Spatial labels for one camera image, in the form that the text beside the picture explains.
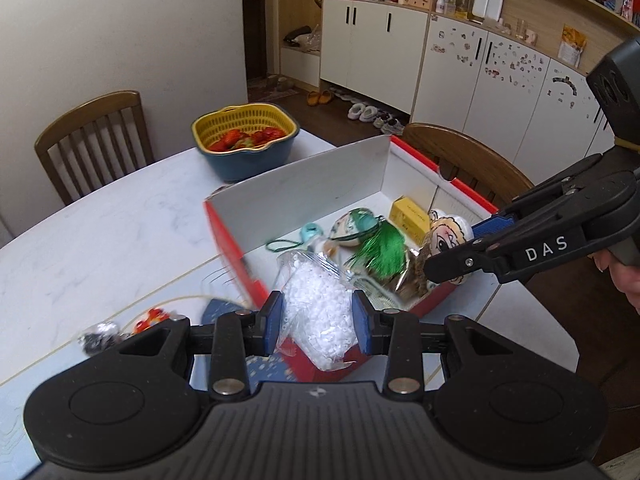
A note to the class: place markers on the pair of yellow slippers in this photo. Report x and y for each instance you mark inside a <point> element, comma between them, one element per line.
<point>317,98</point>

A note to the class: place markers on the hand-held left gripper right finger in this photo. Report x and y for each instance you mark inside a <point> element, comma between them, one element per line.
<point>361,327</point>

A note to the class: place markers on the low white shelf bench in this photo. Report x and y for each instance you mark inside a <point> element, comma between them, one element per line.
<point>300,65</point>

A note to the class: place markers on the yellow printed bag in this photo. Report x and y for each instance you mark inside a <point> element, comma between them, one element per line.
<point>571,45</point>

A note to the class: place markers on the cartoon face plush pendant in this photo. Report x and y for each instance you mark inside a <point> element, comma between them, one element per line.
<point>445,240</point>

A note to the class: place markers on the wooden slat back chair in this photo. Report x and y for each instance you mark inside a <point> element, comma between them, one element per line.
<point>460,155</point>
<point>95,130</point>

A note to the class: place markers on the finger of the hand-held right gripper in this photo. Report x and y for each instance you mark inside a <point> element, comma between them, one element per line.
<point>492,224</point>
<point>450,266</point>

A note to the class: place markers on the yellow carton box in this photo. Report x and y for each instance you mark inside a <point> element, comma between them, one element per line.
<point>407,212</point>

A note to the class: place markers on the person's right hand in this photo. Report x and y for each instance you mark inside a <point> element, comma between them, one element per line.
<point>625,280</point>

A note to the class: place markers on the patterned doormat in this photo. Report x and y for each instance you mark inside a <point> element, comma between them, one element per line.
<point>272,91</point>

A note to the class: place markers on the red white cardboard box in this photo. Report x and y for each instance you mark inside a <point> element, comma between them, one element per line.
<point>320,185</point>

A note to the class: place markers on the silver foil packet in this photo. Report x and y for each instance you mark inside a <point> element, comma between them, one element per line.
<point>407,280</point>

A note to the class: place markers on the yellow colander in blue bowl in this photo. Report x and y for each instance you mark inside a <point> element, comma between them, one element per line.
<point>240,165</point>

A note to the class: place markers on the dark wooden door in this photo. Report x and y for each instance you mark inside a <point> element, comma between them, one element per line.
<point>257,20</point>

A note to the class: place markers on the silver foil wrapped item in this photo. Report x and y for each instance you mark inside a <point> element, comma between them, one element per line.
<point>100,337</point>

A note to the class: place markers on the white cabinet with stickers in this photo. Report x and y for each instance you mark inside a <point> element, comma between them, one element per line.
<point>500,90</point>

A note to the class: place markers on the pile of red strawberries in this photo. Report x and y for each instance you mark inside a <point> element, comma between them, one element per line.
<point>245,139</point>

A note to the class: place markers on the row of white shoes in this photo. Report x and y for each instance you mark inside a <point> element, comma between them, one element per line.
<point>370,112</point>

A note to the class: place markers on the clear bag of white beads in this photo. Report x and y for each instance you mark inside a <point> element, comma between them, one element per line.
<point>315,305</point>

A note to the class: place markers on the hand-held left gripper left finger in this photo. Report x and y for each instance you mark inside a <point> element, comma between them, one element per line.
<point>272,322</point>

